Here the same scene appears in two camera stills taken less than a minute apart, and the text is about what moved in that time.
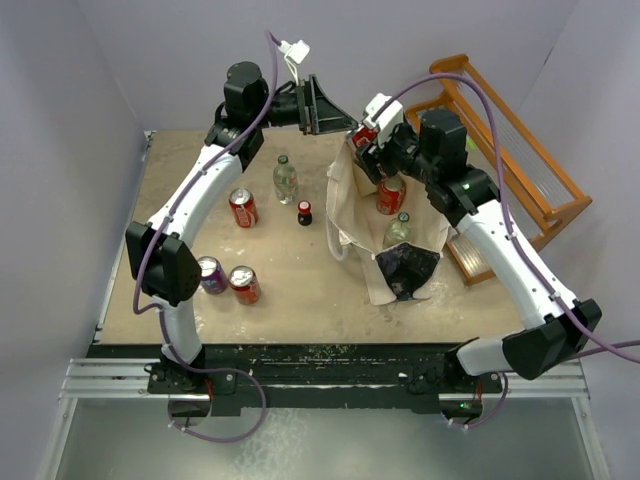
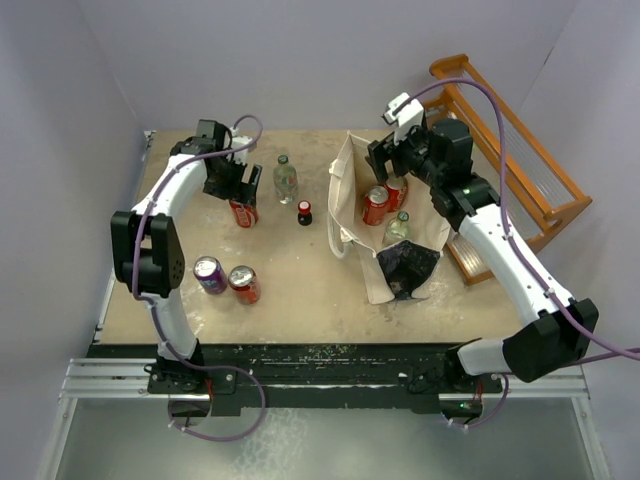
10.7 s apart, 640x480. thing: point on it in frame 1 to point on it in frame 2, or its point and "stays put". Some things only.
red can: (391, 194) stays put
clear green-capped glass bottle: (398, 231) stays put
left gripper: (316, 113) to (248, 190)
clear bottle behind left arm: (285, 181) stays put
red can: (244, 207) stays put
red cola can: (363, 136) to (375, 205)
